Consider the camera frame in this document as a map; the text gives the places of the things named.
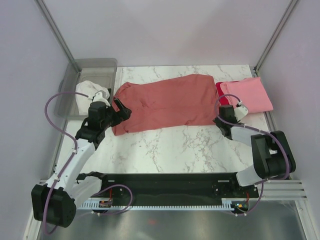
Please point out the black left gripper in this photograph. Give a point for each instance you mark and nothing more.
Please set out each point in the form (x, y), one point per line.
(124, 112)

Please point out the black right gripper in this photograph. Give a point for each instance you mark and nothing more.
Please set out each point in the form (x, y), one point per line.
(217, 120)

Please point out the salmon red t-shirt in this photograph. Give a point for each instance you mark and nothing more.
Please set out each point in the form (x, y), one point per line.
(182, 101)

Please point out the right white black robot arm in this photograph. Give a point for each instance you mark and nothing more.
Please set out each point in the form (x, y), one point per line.
(271, 154)

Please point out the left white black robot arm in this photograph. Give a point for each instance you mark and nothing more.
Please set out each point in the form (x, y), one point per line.
(56, 201)

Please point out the magenta red folded t-shirt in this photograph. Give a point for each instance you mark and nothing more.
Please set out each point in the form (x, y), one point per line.
(221, 93)

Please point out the light pink folded t-shirt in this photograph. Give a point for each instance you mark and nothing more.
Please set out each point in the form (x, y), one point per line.
(251, 92)

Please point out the grey transparent plastic bin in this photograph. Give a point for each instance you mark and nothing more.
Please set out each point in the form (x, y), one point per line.
(96, 74)

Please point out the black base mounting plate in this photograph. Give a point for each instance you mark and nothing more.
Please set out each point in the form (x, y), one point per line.
(174, 188)

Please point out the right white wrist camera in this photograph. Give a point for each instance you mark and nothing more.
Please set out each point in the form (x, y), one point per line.
(240, 111)

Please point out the white slotted cable duct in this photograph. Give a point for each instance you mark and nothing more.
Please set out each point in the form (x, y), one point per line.
(102, 204)

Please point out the aluminium rail profile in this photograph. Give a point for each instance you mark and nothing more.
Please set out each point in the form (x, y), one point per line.
(283, 189)

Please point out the right aluminium frame post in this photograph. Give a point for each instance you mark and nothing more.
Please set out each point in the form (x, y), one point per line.
(274, 37)

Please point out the aluminium frame post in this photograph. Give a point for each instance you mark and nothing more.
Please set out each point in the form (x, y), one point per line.
(56, 32)
(274, 37)

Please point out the left aluminium frame post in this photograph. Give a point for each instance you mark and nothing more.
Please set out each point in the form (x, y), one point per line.
(56, 32)

